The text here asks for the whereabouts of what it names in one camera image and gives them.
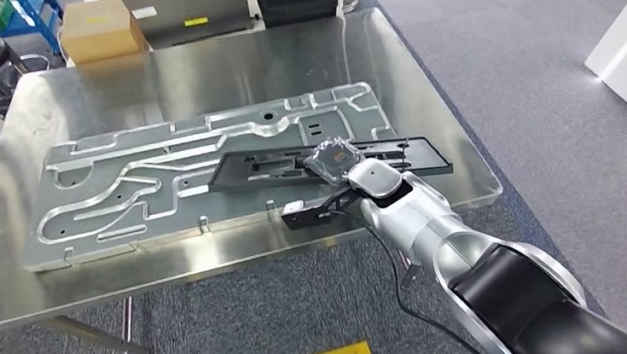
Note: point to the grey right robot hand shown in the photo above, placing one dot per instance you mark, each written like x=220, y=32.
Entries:
x=334, y=159

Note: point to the black plastic frame part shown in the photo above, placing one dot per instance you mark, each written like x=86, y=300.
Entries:
x=256, y=172

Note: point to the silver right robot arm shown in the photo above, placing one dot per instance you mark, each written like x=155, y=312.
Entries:
x=437, y=227

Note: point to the steel workbench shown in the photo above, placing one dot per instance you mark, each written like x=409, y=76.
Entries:
x=169, y=80

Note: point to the blue metal shelf rack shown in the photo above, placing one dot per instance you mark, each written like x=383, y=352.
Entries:
x=41, y=18

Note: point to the black case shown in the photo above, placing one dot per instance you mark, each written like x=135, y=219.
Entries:
x=293, y=10

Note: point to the grey steel cabinet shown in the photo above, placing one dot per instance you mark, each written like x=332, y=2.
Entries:
x=190, y=5

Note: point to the machined aluminium jig plate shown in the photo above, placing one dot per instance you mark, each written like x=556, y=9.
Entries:
x=120, y=175

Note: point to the brown cardboard box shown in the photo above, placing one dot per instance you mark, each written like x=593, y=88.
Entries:
x=99, y=35

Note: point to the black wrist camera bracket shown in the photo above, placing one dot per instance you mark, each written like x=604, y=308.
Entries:
x=322, y=209

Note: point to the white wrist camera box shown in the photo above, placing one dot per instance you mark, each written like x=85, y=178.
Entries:
x=293, y=207

